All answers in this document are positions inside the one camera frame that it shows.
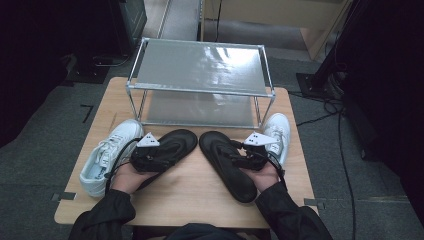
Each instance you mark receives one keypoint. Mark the light wooden cabinet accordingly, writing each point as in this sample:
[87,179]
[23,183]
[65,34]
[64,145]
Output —
[266,10]

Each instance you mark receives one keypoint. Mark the person's left hand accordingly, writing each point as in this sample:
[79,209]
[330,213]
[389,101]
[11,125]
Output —
[128,180]

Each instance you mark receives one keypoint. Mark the white sneaker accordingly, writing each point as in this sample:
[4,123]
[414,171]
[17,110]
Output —
[280,128]
[100,160]

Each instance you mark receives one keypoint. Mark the person's right hand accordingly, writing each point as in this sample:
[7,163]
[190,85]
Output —
[263,178]

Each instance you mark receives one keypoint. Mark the black metal stand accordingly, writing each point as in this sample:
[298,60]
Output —
[320,83]

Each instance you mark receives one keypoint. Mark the dark cabinet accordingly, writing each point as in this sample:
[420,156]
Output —
[131,23]

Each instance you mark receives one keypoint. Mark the person's dark clothing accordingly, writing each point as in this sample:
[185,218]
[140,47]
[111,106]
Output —
[203,232]

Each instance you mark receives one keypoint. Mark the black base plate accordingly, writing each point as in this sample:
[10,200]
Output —
[86,71]

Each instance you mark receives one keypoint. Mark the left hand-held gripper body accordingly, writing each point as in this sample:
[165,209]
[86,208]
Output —
[148,160]

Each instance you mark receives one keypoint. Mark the black sandal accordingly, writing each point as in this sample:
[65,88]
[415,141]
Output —
[181,141]
[215,146]

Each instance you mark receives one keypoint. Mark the grey tape piece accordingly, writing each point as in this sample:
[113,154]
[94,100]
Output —
[315,203]
[65,196]

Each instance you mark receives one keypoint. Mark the silver metal shoe rack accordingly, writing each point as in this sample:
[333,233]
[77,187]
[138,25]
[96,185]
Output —
[200,63]

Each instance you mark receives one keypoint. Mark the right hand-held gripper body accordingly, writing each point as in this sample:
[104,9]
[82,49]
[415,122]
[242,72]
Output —
[255,158]

